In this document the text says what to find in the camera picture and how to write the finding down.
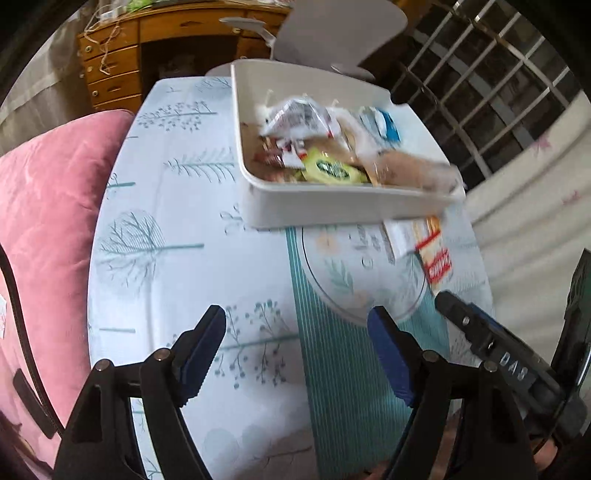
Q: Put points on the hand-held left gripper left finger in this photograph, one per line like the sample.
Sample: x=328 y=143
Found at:
x=203 y=360

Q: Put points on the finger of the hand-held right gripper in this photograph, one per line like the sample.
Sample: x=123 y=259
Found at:
x=485 y=339

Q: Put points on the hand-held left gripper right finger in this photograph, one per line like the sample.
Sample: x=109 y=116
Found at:
x=390 y=360

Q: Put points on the red white cookie packet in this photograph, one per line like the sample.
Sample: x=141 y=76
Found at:
x=436 y=265

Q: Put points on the white orange snack packet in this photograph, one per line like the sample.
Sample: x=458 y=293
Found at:
x=401 y=237

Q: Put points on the white plastic bin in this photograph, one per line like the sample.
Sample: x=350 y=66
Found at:
x=323 y=205

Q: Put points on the brown pastry packet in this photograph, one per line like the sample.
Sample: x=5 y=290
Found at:
x=415 y=173

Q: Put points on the yellow green snack packet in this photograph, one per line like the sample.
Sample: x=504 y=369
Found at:
x=330 y=168

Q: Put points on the dark red snack packet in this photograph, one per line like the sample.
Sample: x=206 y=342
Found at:
x=272 y=159

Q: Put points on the clear bread packet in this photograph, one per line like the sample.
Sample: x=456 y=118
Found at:
x=353 y=136

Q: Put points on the blue snack packet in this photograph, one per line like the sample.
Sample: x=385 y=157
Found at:
x=385 y=127

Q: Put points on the white floral bedding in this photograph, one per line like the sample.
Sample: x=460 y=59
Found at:
x=531 y=207

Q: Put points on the pink cushion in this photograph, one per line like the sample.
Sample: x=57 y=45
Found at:
x=46 y=207

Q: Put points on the metal window grille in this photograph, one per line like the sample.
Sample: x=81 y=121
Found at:
x=508 y=50

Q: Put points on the white lace cloth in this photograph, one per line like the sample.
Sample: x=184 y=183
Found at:
x=41 y=106

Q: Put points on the wooden desk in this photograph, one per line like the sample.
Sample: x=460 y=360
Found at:
x=115 y=60

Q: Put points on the grey office chair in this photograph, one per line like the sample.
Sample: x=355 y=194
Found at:
x=332 y=27

